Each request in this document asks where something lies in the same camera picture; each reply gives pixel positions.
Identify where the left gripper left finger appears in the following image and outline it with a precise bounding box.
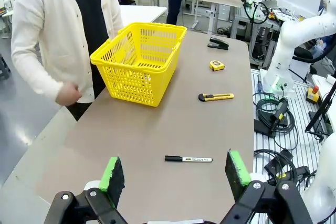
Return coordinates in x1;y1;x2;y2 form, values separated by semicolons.
43;155;127;224

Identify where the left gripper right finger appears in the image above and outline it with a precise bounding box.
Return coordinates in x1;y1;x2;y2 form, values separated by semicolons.
222;150;313;224

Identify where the white marker black cap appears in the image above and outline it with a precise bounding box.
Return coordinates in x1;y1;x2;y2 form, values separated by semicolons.
164;155;214;164

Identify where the yellow black utility knife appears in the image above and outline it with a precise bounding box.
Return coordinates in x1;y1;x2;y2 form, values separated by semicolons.
198;92;235;102

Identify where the person's right forearm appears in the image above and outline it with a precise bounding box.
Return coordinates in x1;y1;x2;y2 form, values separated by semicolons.
10;48;66;103

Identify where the yellow plastic shopping basket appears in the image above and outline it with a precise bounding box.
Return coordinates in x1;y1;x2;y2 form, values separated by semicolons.
90;22;188;108

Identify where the person in white cardigan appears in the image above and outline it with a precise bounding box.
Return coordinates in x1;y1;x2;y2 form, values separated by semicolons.
10;0;124;122

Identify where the person's right hand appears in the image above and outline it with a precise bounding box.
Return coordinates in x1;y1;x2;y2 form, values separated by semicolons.
54;81;81;107

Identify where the black power brick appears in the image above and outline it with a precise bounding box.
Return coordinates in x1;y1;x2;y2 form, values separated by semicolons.
253;118;276;137

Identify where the yellow tape measure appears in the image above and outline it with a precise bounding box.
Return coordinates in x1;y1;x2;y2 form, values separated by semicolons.
209;60;225;72

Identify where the yellow emergency stop box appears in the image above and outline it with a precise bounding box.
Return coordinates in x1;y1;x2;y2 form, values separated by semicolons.
306;86;321;104

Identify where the black stapler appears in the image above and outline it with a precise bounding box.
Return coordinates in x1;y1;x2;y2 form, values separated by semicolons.
207;37;230;51

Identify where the large white table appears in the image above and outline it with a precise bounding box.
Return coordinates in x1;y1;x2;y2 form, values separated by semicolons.
118;5;169;27

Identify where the black cable coil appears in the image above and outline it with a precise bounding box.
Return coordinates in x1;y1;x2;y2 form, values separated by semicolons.
253;148;300;184
256;97;297;137

